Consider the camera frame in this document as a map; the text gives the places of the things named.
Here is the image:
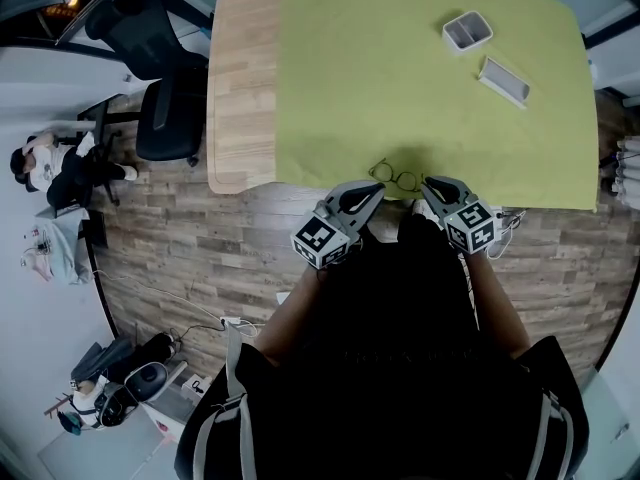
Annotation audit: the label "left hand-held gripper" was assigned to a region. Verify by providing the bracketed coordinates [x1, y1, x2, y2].
[290, 179, 387, 271]

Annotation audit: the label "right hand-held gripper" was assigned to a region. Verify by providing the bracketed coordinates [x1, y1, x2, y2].
[420, 175, 497, 256]

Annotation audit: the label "thin-framed eyeglasses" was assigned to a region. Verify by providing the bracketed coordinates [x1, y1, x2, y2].
[368, 157, 426, 195]

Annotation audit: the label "person's left forearm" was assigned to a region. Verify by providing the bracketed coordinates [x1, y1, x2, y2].
[253, 264, 329, 368]

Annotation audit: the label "person's right forearm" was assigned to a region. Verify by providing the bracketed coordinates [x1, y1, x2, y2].
[466, 251, 532, 360]

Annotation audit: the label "person's left white shoe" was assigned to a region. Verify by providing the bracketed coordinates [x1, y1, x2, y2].
[370, 201, 402, 245]

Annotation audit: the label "green tablecloth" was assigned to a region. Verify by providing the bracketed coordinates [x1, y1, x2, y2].
[274, 0, 601, 214]

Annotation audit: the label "white oblong tray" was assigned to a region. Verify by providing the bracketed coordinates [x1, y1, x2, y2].
[477, 55, 532, 111]

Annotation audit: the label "wooden table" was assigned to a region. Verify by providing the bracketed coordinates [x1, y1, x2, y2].
[205, 0, 285, 196]

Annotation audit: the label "white divided container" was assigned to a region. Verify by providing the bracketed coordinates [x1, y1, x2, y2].
[441, 9, 495, 57]

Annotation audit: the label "person's black shirt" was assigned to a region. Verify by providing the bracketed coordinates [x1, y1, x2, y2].
[173, 211, 591, 480]

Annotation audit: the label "white lace cloth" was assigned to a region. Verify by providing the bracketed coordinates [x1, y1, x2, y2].
[613, 136, 640, 210]

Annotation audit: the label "black mesh office chair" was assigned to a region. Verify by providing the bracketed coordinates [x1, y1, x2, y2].
[83, 0, 210, 169]

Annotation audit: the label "black flat box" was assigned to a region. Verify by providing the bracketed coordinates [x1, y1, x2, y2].
[81, 208, 110, 250]

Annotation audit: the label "white cabinet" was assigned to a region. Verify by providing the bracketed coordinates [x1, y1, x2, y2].
[138, 359, 212, 445]

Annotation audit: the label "pale blue cloth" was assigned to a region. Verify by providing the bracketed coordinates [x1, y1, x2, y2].
[21, 207, 95, 288]

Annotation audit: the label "wooden coat rack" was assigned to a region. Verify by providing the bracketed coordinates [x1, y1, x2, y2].
[43, 392, 72, 418]

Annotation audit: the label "white power strip with cables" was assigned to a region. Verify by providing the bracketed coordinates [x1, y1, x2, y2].
[485, 208, 527, 261]

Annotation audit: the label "grey left shoulder strap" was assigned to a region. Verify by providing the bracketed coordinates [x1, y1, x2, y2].
[191, 324, 260, 480]

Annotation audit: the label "grey shoulder strap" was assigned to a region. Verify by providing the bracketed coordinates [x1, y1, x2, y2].
[523, 389, 577, 480]
[191, 324, 260, 480]

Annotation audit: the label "grey right shoulder strap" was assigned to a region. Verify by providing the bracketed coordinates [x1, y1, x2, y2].
[523, 389, 577, 480]

